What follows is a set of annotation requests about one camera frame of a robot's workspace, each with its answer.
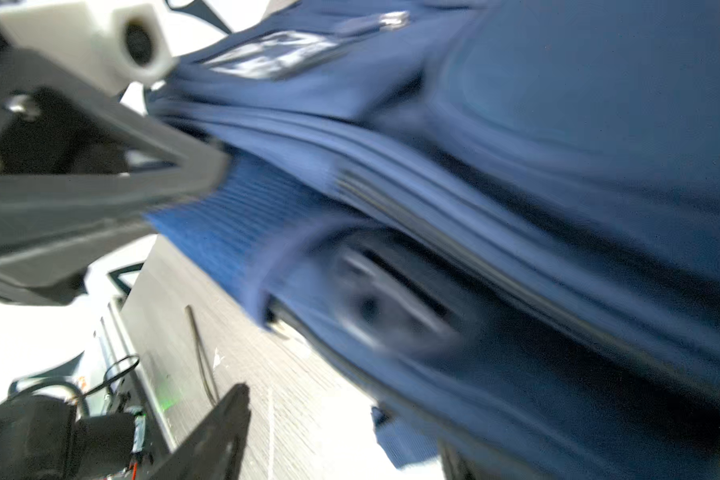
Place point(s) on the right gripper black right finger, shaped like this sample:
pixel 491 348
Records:
pixel 215 448

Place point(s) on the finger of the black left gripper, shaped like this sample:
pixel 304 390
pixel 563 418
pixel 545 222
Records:
pixel 52 272

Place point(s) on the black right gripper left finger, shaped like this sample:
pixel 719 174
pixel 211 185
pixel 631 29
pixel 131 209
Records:
pixel 48 117

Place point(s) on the navy blue student backpack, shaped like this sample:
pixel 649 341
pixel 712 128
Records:
pixel 499 218

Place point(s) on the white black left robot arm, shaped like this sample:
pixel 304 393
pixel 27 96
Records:
pixel 45 438

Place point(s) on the black metal spoon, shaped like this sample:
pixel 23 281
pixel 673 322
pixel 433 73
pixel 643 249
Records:
pixel 206 374

